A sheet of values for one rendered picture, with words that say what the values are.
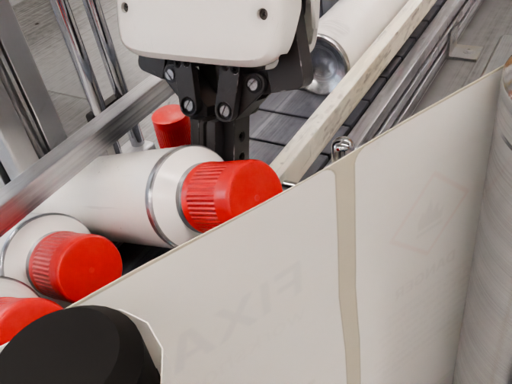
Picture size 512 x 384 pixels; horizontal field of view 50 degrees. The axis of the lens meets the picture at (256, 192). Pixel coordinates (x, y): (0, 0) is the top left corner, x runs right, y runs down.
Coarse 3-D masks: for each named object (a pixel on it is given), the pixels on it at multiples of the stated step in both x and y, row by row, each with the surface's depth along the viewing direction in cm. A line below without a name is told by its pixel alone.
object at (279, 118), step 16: (432, 16) 54; (416, 32) 51; (400, 48) 49; (384, 80) 45; (272, 96) 46; (288, 96) 45; (304, 96) 45; (320, 96) 45; (368, 96) 44; (256, 112) 44; (272, 112) 44; (288, 112) 44; (304, 112) 43; (352, 112) 42; (256, 128) 42; (272, 128) 42; (288, 128) 42; (352, 128) 43; (256, 144) 41; (272, 144) 40; (272, 160) 39; (320, 160) 38; (304, 176) 37; (128, 256) 33; (144, 256) 33; (128, 272) 32
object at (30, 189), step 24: (144, 96) 32; (168, 96) 34; (96, 120) 30; (120, 120) 31; (72, 144) 28; (96, 144) 29; (48, 168) 27; (72, 168) 28; (0, 192) 26; (24, 192) 26; (48, 192) 27; (0, 216) 25; (24, 216) 26
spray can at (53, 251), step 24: (48, 216) 28; (72, 216) 29; (0, 240) 28; (24, 240) 27; (48, 240) 26; (72, 240) 25; (96, 240) 25; (0, 264) 27; (24, 264) 27; (48, 264) 25; (72, 264) 25; (96, 264) 25; (120, 264) 26; (48, 288) 25; (72, 288) 25; (96, 288) 25
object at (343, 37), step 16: (352, 0) 46; (368, 0) 46; (384, 0) 47; (400, 0) 49; (336, 16) 44; (352, 16) 44; (368, 16) 45; (384, 16) 47; (320, 32) 42; (336, 32) 42; (352, 32) 43; (368, 32) 45; (320, 48) 43; (336, 48) 41; (352, 48) 42; (320, 64) 44; (336, 64) 43; (352, 64) 43; (320, 80) 44; (336, 80) 43
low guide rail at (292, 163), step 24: (432, 0) 51; (408, 24) 46; (384, 48) 42; (360, 72) 40; (336, 96) 38; (360, 96) 40; (312, 120) 36; (336, 120) 37; (288, 144) 34; (312, 144) 35; (288, 168) 32
